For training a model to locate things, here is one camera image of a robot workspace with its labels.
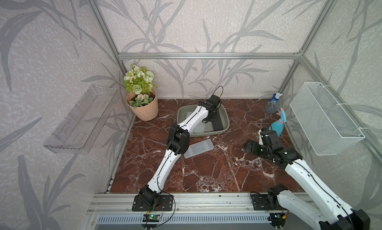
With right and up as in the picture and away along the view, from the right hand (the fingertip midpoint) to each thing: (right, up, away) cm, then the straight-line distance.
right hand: (250, 146), depth 81 cm
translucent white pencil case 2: (-28, -4, +12) cm, 31 cm away
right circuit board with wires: (+10, -34, -9) cm, 36 cm away
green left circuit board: (-51, -32, -10) cm, 61 cm away
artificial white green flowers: (-65, +38, +10) cm, 75 cm away
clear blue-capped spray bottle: (+29, +23, +33) cm, 50 cm away
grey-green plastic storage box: (-40, +20, +25) cm, 51 cm away
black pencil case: (-16, +10, +22) cm, 29 cm away
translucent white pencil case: (-28, +7, +20) cm, 35 cm away
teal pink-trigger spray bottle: (+22, +10, +11) cm, 26 cm away
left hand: (-19, +14, +22) cm, 32 cm away
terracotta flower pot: (-64, +18, +16) cm, 68 cm away
